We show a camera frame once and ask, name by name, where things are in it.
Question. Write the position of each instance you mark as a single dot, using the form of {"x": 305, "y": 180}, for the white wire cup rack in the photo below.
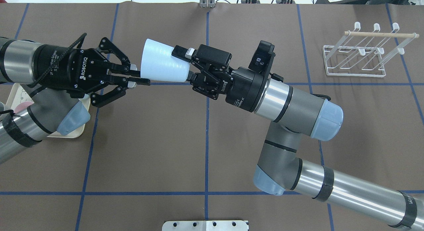
{"x": 365, "y": 54}

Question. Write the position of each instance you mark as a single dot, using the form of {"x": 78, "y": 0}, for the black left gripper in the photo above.
{"x": 61, "y": 68}

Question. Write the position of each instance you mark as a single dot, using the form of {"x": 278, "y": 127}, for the pink plastic cup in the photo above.
{"x": 22, "y": 106}

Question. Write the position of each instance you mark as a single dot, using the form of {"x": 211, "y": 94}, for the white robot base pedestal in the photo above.
{"x": 206, "y": 225}

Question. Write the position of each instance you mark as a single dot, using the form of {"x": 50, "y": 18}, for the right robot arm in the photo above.
{"x": 294, "y": 113}

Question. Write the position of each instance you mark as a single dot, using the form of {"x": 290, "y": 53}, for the light blue plastic cup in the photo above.
{"x": 158, "y": 64}

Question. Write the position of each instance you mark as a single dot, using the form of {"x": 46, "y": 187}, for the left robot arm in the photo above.
{"x": 22, "y": 130}

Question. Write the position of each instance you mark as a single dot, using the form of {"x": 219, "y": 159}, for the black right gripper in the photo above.
{"x": 241, "y": 88}

